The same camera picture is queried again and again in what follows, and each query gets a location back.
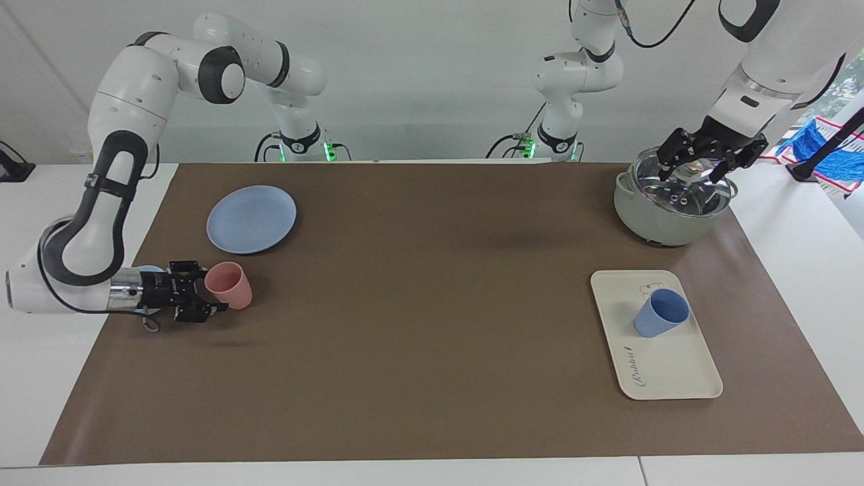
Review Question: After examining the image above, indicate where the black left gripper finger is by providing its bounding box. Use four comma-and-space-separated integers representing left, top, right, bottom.
657, 129, 697, 182
707, 134, 770, 185

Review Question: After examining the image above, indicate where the pink plastic cup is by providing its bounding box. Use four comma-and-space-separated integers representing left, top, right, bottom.
204, 261, 254, 311

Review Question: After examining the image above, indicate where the blue plastic cup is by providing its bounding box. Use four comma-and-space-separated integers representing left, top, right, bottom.
633, 288, 691, 339

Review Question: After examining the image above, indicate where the cream tray with rabbit print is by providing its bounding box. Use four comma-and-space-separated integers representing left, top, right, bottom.
591, 270, 724, 401

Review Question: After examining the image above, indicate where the clear glass pot lid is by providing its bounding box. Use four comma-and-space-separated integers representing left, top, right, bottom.
632, 147, 738, 219

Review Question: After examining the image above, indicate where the black stand with pole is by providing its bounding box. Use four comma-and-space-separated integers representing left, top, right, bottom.
786, 107, 864, 184

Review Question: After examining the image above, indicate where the pale green electric pot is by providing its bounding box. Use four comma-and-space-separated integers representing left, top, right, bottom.
613, 147, 738, 248

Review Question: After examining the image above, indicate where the blue round plate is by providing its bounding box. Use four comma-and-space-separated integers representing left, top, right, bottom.
206, 185, 298, 255

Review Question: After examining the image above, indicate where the white red striped cloth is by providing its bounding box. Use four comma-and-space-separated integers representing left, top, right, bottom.
759, 115, 855, 200

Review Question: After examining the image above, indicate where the blue cloth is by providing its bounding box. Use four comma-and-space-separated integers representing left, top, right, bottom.
776, 115, 864, 184

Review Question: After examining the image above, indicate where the black device on table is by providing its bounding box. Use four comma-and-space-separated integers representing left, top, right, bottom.
0, 140, 36, 184

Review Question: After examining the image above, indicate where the brown paper table mat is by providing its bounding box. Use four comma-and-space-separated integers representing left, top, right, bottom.
39, 162, 864, 466

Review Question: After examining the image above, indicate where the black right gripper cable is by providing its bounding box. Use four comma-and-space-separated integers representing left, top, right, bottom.
35, 223, 163, 333

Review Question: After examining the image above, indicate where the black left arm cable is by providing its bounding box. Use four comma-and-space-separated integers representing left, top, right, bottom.
613, 0, 699, 49

